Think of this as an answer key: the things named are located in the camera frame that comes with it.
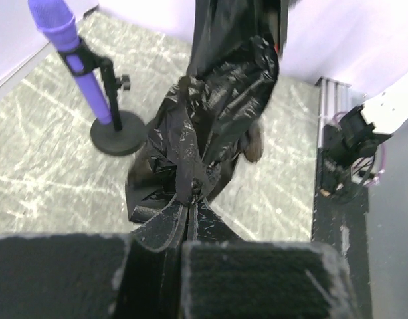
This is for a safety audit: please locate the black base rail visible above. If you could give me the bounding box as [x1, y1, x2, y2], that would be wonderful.
[312, 77, 373, 318]

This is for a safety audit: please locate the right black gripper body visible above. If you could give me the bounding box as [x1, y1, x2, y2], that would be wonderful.
[262, 0, 289, 55]

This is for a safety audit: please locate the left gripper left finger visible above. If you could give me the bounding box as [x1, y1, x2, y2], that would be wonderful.
[0, 201, 188, 318]

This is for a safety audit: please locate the purple microphone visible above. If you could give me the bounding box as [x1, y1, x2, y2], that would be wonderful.
[27, 1, 112, 125]

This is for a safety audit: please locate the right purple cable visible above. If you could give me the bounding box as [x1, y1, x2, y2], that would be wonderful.
[332, 111, 387, 187]

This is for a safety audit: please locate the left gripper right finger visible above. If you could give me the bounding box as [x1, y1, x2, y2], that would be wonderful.
[181, 202, 360, 318]

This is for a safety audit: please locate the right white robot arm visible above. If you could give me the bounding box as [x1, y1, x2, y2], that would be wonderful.
[318, 77, 408, 169]

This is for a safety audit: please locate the black trash bag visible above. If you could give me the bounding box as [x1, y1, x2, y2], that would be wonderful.
[125, 1, 279, 223]

